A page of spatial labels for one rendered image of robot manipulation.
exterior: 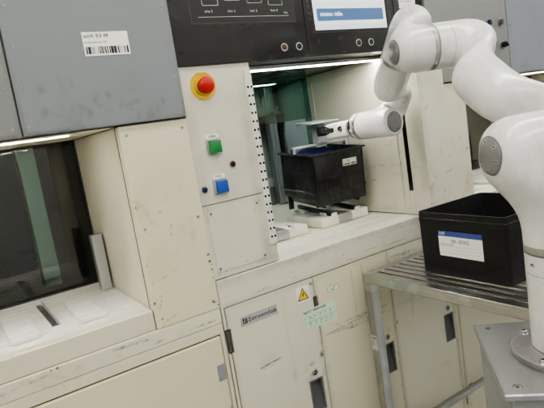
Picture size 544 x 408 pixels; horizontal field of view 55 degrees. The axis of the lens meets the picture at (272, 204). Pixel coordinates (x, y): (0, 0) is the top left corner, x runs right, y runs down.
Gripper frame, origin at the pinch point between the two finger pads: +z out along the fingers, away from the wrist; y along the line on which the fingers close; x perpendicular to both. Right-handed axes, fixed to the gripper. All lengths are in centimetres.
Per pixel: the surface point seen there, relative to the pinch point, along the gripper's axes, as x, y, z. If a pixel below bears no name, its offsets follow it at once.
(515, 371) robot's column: -43, -41, -90
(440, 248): -35, -6, -48
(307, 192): -19.3, -11.4, 0.8
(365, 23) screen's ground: 29.9, 0.4, -24.5
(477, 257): -36, -6, -59
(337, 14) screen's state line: 32.4, -10.3, -24.4
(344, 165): -12.5, 1.2, -5.4
